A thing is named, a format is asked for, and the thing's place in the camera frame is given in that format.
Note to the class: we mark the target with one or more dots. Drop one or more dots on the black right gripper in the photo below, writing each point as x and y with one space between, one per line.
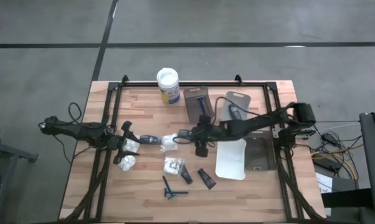
204 135

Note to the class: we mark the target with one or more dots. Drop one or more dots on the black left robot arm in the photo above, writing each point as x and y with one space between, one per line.
81 132

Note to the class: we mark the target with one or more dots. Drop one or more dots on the blue disposable razor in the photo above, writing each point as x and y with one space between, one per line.
202 104
181 193
166 185

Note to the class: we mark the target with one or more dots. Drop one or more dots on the black power brick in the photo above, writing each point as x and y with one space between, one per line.
327 163

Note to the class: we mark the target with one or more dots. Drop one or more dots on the small white plastic bin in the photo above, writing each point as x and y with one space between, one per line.
242 99

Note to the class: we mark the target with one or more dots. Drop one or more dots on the white yellow wipes canister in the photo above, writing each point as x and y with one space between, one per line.
168 85

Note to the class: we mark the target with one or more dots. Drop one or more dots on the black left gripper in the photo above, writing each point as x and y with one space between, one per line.
116 143

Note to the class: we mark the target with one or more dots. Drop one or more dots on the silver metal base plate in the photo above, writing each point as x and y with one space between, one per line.
304 133

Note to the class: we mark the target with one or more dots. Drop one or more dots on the clear vanity pack bag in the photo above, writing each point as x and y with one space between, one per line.
173 165

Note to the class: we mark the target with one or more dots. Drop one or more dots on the large white plastic bin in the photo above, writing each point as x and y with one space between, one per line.
231 158

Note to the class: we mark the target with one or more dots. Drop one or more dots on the dark grey travel bottle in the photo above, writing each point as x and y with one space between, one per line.
235 112
184 134
150 139

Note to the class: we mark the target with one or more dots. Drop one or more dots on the grey side furniture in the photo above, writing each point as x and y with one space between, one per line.
7 155

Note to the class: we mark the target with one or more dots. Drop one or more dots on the white paper sheet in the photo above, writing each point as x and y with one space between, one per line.
324 183

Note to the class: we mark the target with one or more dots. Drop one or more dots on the clear bag white cotton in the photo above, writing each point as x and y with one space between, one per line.
168 143
132 145
127 162

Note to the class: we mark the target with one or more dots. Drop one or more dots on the dark grey plastic bin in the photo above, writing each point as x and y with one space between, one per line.
260 154

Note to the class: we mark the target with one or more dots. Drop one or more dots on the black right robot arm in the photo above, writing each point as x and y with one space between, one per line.
253 123

